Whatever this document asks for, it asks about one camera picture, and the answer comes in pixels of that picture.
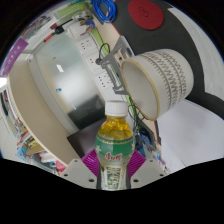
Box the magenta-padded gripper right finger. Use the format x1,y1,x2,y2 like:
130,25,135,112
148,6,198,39
127,149,168,190

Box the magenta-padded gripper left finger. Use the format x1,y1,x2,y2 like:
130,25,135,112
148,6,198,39
59,148,102,190

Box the green-labelled clear drink bottle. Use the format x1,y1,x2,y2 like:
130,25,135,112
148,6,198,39
94,99,137,192

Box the white patterned ceramic mug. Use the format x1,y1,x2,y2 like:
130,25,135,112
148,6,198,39
120,48,195,122

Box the grey metal laptop stand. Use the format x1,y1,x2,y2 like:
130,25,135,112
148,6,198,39
97,35,136,97

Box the black desk mat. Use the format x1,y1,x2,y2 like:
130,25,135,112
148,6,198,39
110,0,224,122

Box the flat round red coaster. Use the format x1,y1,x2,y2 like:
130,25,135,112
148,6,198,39
127,0,165,31

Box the black cable bundle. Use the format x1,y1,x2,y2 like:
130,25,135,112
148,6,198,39
95,42,148,135

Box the white wall power outlets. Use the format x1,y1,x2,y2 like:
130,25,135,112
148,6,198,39
67,24,118,102

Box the coiled blue cable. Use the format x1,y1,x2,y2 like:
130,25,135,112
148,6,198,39
90,0,118,24

